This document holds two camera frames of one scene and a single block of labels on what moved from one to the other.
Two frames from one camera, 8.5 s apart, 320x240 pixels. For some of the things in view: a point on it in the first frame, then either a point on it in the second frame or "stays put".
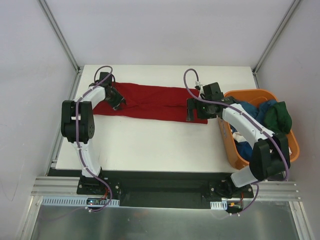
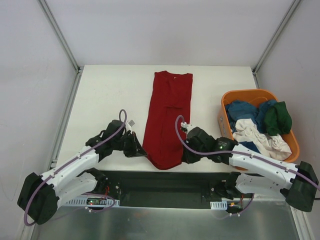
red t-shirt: x=156 y=101 to x=170 y=97
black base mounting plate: x=164 y=189 stays put
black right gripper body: x=191 y=109 to x=189 y=152
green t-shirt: x=278 y=119 stays put
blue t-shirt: x=245 y=149 stays put
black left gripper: x=115 y=98 to x=130 y=145
